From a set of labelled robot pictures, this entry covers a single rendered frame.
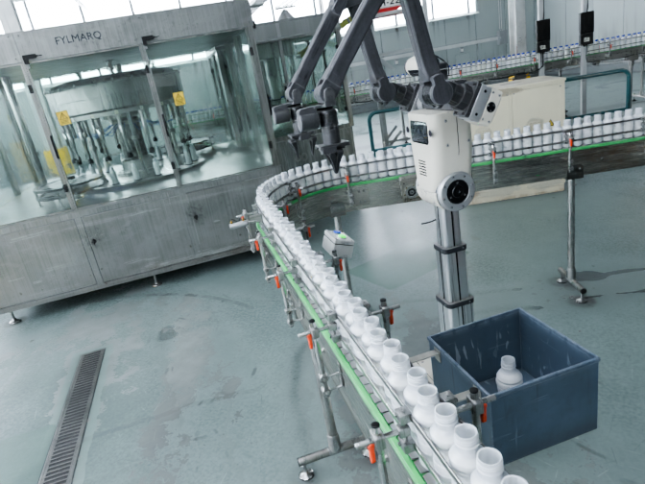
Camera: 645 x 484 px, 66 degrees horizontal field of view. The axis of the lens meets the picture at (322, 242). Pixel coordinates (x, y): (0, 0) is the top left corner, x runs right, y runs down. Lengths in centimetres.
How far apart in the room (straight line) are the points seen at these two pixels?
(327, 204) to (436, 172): 132
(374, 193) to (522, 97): 283
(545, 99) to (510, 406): 469
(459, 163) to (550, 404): 97
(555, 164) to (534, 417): 225
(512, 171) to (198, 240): 290
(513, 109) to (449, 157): 374
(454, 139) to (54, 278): 395
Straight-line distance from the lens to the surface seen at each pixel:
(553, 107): 582
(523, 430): 142
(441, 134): 194
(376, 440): 99
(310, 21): 684
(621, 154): 359
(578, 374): 143
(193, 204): 479
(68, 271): 503
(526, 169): 338
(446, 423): 91
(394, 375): 106
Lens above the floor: 175
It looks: 20 degrees down
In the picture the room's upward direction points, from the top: 10 degrees counter-clockwise
